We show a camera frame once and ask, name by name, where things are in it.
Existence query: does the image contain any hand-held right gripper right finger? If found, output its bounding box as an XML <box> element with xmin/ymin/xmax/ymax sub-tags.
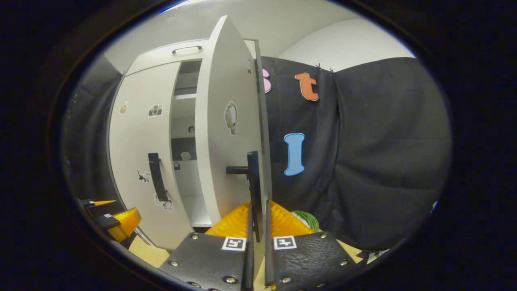
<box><xmin>265</xmin><ymin>200</ymin><xmax>358</xmax><ymax>291</ymax></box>

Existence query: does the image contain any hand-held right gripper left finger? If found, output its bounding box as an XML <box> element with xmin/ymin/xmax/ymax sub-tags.
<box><xmin>160</xmin><ymin>201</ymin><xmax>256</xmax><ymax>291</ymax></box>

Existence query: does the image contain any black door handle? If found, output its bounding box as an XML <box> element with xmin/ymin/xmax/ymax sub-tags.
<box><xmin>225</xmin><ymin>150</ymin><xmax>265</xmax><ymax>243</ymax></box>
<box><xmin>147</xmin><ymin>152</ymin><xmax>169</xmax><ymax>202</ymax></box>

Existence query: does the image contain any white cabinet door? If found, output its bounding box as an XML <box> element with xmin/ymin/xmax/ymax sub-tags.
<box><xmin>108</xmin><ymin>61</ymin><xmax>194</xmax><ymax>250</ymax></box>
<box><xmin>195</xmin><ymin>15</ymin><xmax>272</xmax><ymax>227</ymax></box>

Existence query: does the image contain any white double-door shoe cabinet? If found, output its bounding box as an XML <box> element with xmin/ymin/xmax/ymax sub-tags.
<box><xmin>107</xmin><ymin>15</ymin><xmax>272</xmax><ymax>250</ymax></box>

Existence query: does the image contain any green striped round object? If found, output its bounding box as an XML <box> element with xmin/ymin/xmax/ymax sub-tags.
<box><xmin>290</xmin><ymin>210</ymin><xmax>320</xmax><ymax>234</ymax></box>

